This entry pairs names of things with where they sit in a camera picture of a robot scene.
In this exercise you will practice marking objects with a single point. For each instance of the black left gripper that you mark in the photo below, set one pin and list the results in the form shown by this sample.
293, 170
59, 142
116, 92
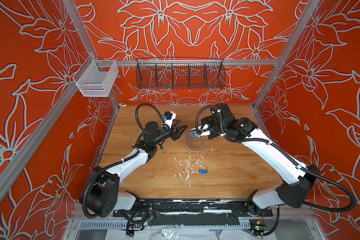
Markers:
176, 134

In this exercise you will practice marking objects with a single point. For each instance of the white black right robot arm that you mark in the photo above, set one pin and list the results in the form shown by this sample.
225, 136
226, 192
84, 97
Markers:
298, 179

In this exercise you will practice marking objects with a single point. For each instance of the aluminium frame corner post left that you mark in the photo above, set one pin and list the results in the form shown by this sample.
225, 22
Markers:
86, 40

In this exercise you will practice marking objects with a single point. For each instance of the aluminium frame corner post right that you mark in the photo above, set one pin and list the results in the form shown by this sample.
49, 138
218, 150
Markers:
297, 31

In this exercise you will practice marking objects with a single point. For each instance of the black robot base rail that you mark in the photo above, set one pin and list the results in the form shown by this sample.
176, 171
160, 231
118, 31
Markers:
157, 214

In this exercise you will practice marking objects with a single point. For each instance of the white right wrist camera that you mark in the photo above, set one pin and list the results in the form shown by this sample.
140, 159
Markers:
206, 129

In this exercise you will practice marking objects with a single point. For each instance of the clear acrylic basket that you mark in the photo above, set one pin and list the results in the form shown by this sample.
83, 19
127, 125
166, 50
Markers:
96, 78

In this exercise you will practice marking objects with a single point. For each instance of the aluminium horizontal back rail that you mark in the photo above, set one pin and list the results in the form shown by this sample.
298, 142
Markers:
225, 62

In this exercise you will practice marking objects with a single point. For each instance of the black wire mesh basket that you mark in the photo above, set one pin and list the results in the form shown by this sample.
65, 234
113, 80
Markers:
180, 76

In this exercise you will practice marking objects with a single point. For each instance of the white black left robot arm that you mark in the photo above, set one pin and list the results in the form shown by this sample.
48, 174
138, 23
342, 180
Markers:
101, 195

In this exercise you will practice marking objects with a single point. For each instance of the blue key tag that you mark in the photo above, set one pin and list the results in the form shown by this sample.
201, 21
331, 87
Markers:
203, 171

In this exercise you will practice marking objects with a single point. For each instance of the aluminium frame corner post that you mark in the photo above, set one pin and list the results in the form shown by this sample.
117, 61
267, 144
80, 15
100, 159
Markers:
297, 31
86, 40

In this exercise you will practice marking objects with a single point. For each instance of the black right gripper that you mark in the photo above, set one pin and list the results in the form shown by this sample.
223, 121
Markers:
207, 118

